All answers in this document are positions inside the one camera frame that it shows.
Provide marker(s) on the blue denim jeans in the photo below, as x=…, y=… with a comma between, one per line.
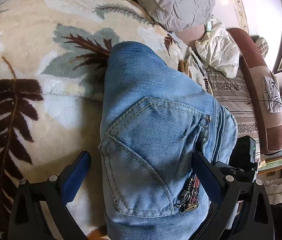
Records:
x=153, y=119

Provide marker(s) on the striped floral bedsheet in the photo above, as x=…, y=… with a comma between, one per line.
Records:
x=234, y=94

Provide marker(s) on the leaf pattern beige blanket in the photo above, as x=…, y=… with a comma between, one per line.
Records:
x=53, y=57

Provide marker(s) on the cream crumpled cloth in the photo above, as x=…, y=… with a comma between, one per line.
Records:
x=218, y=49

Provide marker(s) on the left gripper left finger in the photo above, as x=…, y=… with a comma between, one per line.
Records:
x=27, y=219

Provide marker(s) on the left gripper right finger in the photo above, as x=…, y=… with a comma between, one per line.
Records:
x=208, y=230

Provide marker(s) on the grey quilted pillow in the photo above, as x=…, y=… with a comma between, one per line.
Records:
x=177, y=15

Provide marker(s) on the grey patterned cloth on headboard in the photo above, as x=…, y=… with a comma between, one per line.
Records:
x=271, y=94

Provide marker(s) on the brown padded headboard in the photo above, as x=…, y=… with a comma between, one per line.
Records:
x=254, y=70

